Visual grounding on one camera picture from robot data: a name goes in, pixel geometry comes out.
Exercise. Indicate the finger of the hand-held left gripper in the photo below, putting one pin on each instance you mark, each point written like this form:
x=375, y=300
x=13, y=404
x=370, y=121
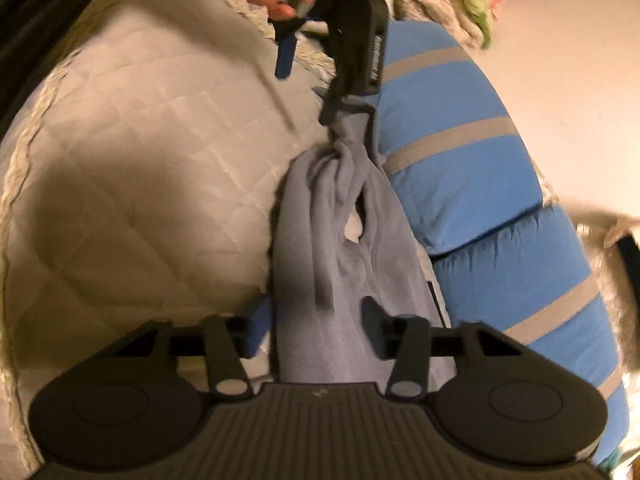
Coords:
x=286, y=55
x=334, y=105

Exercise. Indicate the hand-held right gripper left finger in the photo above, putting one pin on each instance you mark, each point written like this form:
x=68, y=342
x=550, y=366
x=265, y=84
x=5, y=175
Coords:
x=257, y=330

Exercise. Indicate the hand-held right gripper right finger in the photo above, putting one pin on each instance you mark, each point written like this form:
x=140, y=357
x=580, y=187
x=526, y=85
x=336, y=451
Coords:
x=374, y=317

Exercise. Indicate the grey-blue garment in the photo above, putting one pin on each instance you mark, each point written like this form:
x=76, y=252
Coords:
x=310, y=240

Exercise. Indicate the blue grey-striped pillow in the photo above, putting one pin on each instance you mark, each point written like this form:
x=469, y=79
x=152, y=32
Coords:
x=540, y=285
x=450, y=125

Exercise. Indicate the grey quilted bedspread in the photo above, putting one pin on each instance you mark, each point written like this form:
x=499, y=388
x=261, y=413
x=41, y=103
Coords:
x=125, y=160

